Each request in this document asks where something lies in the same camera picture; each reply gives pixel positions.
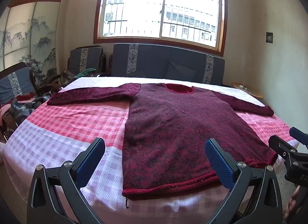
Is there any wooden armchair with grey cushion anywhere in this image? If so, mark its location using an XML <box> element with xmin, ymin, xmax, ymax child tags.
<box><xmin>61</xmin><ymin>46</ymin><xmax>106</xmax><ymax>87</ymax></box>
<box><xmin>0</xmin><ymin>62</ymin><xmax>49</xmax><ymax>109</ymax></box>

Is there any dark red patterned sweater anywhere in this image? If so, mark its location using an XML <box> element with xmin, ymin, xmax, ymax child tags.
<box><xmin>47</xmin><ymin>82</ymin><xmax>278</xmax><ymax>201</ymax></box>

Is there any grey cushioned sofa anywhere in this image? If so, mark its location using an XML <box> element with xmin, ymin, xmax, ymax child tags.
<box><xmin>112</xmin><ymin>43</ymin><xmax>225</xmax><ymax>86</ymax></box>

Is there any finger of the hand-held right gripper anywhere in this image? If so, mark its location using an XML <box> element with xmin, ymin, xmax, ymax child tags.
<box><xmin>268</xmin><ymin>135</ymin><xmax>300</xmax><ymax>160</ymax></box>
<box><xmin>289</xmin><ymin>127</ymin><xmax>308</xmax><ymax>144</ymax></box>

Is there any grey plaid cloth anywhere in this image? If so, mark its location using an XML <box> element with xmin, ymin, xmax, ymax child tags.
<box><xmin>10</xmin><ymin>95</ymin><xmax>51</xmax><ymax>121</ymax></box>

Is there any painted folding screen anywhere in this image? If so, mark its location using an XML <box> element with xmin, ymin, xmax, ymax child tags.
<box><xmin>0</xmin><ymin>0</ymin><xmax>64</xmax><ymax>87</ymax></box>

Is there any wooden framed window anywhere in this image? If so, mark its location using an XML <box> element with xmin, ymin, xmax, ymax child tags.
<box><xmin>94</xmin><ymin>0</ymin><xmax>228</xmax><ymax>57</ymax></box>

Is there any round wooden side table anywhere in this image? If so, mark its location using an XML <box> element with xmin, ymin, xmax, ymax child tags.
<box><xmin>231</xmin><ymin>82</ymin><xmax>264</xmax><ymax>99</ymax></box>

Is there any pink checked bedsheet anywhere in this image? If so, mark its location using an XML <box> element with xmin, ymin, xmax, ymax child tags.
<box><xmin>2</xmin><ymin>77</ymin><xmax>300</xmax><ymax>224</ymax></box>

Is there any person's right hand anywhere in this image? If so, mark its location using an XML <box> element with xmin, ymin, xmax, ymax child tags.
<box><xmin>283</xmin><ymin>189</ymin><xmax>301</xmax><ymax>218</ymax></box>

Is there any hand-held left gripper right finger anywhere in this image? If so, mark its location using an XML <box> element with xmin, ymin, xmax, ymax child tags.
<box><xmin>204</xmin><ymin>138</ymin><xmax>283</xmax><ymax>224</ymax></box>

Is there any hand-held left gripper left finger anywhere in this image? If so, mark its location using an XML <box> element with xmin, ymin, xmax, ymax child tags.
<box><xmin>27</xmin><ymin>138</ymin><xmax>106</xmax><ymax>224</ymax></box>

